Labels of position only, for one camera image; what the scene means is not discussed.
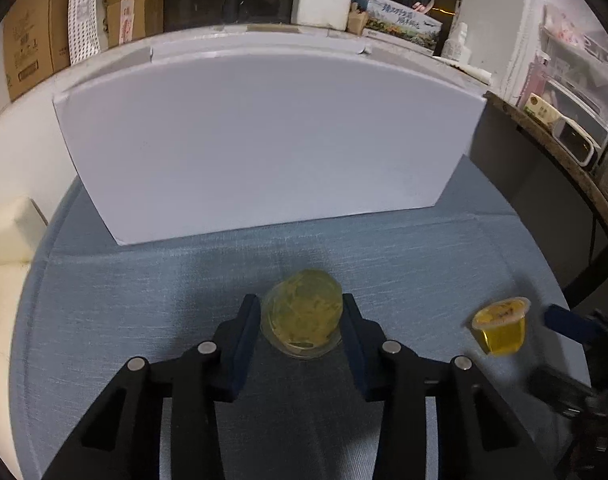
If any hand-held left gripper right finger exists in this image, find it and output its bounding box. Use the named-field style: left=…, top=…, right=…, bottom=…
left=340, top=292, right=557, bottom=480

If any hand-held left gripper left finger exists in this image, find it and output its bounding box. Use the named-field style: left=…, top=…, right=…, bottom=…
left=41, top=294, right=262, bottom=480

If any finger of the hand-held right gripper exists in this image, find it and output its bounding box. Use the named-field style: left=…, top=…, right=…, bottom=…
left=529, top=367, right=595, bottom=416
left=543, top=304, right=602, bottom=343

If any greenish yellow jelly cup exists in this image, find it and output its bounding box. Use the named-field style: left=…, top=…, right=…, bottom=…
left=260, top=269, right=345, bottom=359

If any orange lidded jelly cup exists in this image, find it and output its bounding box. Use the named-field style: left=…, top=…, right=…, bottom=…
left=471, top=296, right=531, bottom=357

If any blue-grey tablecloth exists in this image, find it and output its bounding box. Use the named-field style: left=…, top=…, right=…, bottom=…
left=9, top=155, right=592, bottom=480

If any dark wooden desk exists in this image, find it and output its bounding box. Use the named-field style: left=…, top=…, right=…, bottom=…
left=469, top=91, right=608, bottom=311

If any white alarm clock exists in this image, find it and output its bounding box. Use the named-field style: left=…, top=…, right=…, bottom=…
left=551, top=115, right=601, bottom=171

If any yellow-green small box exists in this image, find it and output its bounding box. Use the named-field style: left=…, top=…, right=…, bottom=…
left=524, top=94, right=567, bottom=128

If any clear drawer organizer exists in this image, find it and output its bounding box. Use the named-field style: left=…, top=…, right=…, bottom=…
left=516, top=35, right=608, bottom=146

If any pink bottle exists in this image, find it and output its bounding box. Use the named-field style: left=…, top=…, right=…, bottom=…
left=520, top=52, right=550, bottom=106

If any cream sofa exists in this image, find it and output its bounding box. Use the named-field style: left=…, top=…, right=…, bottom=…
left=0, top=197, right=50, bottom=466

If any white drawer unit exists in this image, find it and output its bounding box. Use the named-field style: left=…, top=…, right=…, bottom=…
left=541, top=4, right=608, bottom=76

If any pink floral cloth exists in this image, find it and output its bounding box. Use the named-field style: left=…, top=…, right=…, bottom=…
left=541, top=5, right=585, bottom=46

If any white plastic bottle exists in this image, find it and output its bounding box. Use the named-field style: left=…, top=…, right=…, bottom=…
left=443, top=22, right=471, bottom=61

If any small brown carton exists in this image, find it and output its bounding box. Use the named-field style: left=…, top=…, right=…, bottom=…
left=347, top=2, right=370, bottom=36

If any long printed box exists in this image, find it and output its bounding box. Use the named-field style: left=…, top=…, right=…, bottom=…
left=361, top=0, right=444, bottom=57

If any white foam box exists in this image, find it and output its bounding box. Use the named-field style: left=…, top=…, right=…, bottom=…
left=290, top=0, right=355, bottom=31

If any small open cardboard box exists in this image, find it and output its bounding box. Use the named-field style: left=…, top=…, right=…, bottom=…
left=103, top=0, right=166, bottom=50

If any white patterned paper bag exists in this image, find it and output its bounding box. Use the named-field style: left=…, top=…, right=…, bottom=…
left=68, top=0, right=135, bottom=66

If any large brown cardboard box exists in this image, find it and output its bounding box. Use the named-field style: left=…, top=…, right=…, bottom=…
left=3, top=0, right=72, bottom=102

